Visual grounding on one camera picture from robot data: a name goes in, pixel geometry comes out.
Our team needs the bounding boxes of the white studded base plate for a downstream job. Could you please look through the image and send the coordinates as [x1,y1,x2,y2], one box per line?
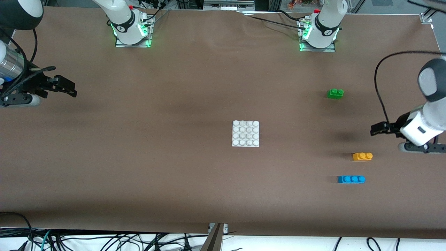
[232,120,260,147]

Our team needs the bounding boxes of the blue three-stud block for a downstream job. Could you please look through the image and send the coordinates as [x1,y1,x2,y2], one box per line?
[337,175,366,184]

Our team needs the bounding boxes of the brown table cover sheet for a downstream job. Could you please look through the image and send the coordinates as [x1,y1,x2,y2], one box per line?
[0,6,446,239]

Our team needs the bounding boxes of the orange plastic parts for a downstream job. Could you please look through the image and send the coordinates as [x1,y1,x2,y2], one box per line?
[287,0,314,9]

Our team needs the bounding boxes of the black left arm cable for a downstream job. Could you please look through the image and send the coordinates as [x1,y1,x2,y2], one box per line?
[374,51,446,123]

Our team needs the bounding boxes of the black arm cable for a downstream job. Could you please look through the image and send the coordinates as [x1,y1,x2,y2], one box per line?
[374,51,446,123]
[0,27,57,99]

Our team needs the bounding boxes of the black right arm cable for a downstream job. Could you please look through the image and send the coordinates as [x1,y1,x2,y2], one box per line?
[0,27,57,99]

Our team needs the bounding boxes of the aluminium profile post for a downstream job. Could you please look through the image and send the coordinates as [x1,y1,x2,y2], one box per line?
[420,7,437,24]

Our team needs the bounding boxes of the teal cable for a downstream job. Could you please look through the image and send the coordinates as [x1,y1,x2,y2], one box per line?
[39,229,53,251]

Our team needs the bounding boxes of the metal table bracket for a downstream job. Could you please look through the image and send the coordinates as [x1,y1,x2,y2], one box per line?
[200,223,229,251]

